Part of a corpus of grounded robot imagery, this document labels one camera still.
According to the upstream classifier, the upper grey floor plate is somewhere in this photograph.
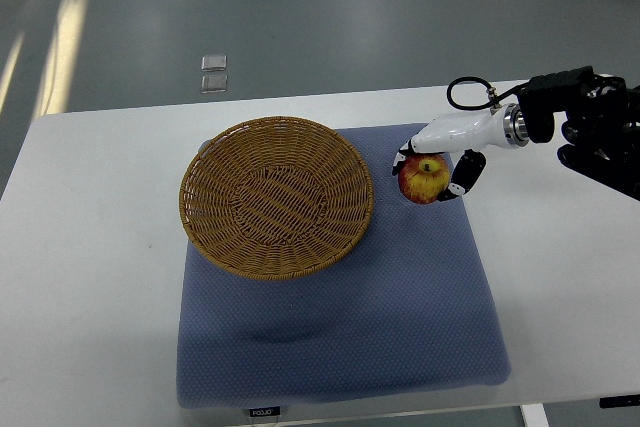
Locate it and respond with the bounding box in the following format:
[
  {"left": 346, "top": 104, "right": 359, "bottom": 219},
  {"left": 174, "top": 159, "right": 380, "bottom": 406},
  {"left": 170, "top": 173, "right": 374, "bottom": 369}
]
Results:
[{"left": 201, "top": 54, "right": 227, "bottom": 72}]

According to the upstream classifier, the black cable loop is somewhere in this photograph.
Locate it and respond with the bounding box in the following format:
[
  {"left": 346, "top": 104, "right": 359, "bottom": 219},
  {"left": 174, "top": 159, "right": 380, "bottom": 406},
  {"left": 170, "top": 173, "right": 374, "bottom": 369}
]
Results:
[{"left": 446, "top": 76, "right": 529, "bottom": 111}]

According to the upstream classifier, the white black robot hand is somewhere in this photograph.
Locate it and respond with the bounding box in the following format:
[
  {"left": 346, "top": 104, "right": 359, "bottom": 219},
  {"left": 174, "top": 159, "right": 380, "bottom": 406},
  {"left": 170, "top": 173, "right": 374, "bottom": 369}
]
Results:
[{"left": 392, "top": 104, "right": 529, "bottom": 202}]

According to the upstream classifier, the white table leg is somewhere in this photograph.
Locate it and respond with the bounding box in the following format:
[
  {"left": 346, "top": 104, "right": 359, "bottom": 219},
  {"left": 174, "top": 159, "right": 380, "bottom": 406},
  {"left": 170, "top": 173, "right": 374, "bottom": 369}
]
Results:
[{"left": 520, "top": 403, "right": 550, "bottom": 427}]

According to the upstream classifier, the grey floor plate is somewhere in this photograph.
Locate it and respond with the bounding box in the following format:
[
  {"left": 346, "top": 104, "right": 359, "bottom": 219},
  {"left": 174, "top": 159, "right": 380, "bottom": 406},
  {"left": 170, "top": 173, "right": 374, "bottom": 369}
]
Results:
[
  {"left": 201, "top": 73, "right": 228, "bottom": 93},
  {"left": 201, "top": 54, "right": 227, "bottom": 72}
]

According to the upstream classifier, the black bracket under table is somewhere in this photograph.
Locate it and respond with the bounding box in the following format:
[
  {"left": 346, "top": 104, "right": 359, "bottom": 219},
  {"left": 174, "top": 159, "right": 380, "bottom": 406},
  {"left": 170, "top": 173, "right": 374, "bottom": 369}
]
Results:
[{"left": 599, "top": 394, "right": 640, "bottom": 409}]

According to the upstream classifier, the black table control panel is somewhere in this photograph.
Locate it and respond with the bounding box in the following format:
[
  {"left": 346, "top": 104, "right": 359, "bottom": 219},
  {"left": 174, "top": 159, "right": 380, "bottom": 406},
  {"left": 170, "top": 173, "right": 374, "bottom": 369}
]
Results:
[{"left": 247, "top": 406, "right": 281, "bottom": 418}]

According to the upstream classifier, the red yellow apple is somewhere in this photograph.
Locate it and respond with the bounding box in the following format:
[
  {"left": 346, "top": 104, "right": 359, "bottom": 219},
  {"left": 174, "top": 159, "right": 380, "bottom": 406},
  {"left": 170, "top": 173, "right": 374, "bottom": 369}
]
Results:
[{"left": 398, "top": 154, "right": 450, "bottom": 205}]

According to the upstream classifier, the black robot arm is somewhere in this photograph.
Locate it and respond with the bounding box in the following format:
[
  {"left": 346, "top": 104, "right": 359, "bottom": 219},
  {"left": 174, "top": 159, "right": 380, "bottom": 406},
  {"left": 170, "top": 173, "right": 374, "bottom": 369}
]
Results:
[{"left": 516, "top": 66, "right": 639, "bottom": 200}]

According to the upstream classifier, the blue quilted cloth mat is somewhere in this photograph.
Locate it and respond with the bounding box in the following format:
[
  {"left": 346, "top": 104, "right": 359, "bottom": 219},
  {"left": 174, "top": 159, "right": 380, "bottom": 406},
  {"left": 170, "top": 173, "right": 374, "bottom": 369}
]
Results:
[{"left": 177, "top": 124, "right": 511, "bottom": 409}]

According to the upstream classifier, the lower grey floor plate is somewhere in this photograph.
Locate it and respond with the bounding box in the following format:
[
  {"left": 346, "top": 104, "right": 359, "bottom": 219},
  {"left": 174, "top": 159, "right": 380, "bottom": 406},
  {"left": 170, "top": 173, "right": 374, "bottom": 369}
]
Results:
[{"left": 201, "top": 73, "right": 228, "bottom": 93}]

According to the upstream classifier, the brown wicker basket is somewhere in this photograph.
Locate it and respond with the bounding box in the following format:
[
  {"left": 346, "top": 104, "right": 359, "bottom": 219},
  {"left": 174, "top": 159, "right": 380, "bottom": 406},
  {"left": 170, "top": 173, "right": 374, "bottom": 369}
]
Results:
[{"left": 179, "top": 116, "right": 374, "bottom": 281}]

